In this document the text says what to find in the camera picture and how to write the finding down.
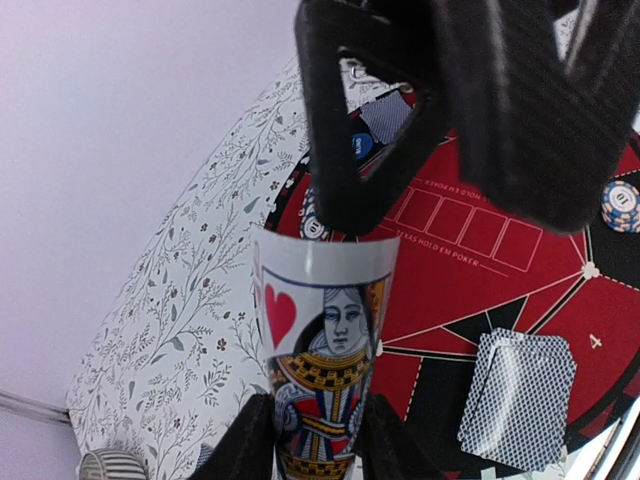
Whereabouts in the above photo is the white blue chip row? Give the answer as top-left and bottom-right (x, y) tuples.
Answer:
(299, 187), (331, 241)

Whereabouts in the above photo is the floral patterned tablecloth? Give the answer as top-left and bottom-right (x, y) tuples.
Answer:
(67, 62), (310, 479)

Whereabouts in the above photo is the white blue chip stack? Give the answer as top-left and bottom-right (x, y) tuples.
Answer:
(601, 180), (639, 233)

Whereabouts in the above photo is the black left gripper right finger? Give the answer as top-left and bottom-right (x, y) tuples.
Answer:
(359, 393), (445, 480)

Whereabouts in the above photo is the queen of hearts card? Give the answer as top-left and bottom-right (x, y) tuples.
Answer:
(252, 227), (400, 479)

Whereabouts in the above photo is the blue small blind button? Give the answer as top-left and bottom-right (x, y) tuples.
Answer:
(352, 133), (374, 161)

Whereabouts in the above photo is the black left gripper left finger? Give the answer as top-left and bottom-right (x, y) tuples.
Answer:
(190, 394), (275, 480)

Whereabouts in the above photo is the round red black poker mat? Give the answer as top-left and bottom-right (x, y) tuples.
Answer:
(267, 84), (640, 480)

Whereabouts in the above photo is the blue card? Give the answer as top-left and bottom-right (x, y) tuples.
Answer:
(457, 328), (577, 471)
(360, 91), (412, 145)

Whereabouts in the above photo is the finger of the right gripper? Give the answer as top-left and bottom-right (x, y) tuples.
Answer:
(294, 1), (451, 235)
(434, 1), (639, 233)

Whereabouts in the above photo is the striped ceramic mug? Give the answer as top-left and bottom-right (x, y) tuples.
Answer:
(78, 448), (147, 480)

